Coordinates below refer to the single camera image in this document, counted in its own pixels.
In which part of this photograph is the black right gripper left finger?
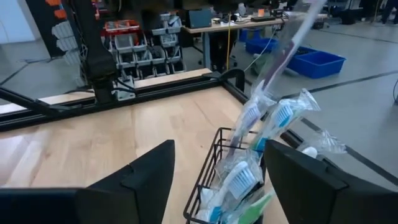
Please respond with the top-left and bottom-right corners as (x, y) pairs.
(76, 139), (177, 224)

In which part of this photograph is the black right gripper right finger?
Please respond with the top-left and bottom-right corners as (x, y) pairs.
(263, 139), (349, 224)

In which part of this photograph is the white dark-blue toothbrush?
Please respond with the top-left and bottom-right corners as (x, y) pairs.
(228, 79), (277, 158)

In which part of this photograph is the purple white toothbrush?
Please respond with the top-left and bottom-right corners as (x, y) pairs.
(242, 0), (327, 106)

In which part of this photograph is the green wrapped item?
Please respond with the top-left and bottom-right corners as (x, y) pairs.
(238, 189), (276, 224)

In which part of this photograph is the large blue plastic bin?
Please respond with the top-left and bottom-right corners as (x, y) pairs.
(287, 46), (346, 80)

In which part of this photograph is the grey storage bin rack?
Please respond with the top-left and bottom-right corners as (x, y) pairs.
(102, 12), (187, 80)

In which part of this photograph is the small blue plastic bin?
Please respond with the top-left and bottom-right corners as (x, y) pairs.
(244, 37), (279, 55)

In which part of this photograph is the wooden top desk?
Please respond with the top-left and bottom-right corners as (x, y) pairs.
(182, 17), (289, 74)

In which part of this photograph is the black board with shapes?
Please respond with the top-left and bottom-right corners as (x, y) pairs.
(24, 0), (85, 60)

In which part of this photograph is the person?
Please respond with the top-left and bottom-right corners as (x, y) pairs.
(381, 0), (398, 25)

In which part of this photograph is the black wire basket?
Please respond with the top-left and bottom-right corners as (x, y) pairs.
(182, 126), (268, 224)

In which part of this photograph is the yellow cable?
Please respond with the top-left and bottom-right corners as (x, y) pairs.
(226, 12), (233, 71)

